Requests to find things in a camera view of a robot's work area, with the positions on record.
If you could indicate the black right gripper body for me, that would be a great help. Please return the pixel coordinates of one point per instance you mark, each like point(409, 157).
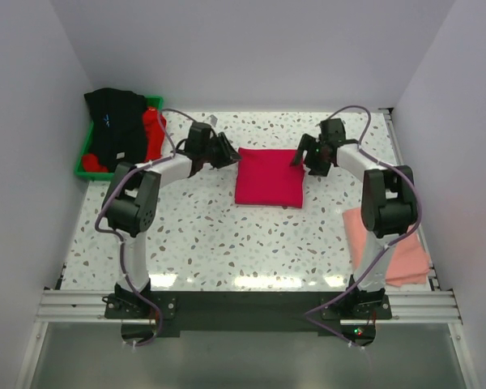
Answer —
point(314, 159)

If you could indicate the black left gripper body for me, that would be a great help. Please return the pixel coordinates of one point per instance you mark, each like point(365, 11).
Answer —
point(216, 153)

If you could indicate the magenta t shirt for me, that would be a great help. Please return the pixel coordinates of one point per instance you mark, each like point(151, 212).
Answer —
point(265, 177)

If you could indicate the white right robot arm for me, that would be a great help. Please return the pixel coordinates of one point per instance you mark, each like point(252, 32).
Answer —
point(390, 205)

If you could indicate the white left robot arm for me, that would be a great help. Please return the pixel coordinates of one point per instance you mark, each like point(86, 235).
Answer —
point(129, 207)

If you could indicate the red t shirt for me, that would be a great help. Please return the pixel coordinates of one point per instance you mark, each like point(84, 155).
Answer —
point(154, 129)

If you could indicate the green plastic bin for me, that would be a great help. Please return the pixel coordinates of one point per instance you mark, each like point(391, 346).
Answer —
point(87, 166)

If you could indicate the black t shirt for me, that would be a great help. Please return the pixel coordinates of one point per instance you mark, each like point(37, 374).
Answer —
point(119, 133)

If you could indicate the folded peach t shirt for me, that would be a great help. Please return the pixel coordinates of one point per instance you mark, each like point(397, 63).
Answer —
point(410, 263)

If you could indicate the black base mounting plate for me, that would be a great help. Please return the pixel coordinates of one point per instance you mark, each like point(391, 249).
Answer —
point(168, 314)

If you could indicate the aluminium table frame rail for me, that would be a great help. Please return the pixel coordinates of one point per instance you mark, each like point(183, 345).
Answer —
point(437, 307)

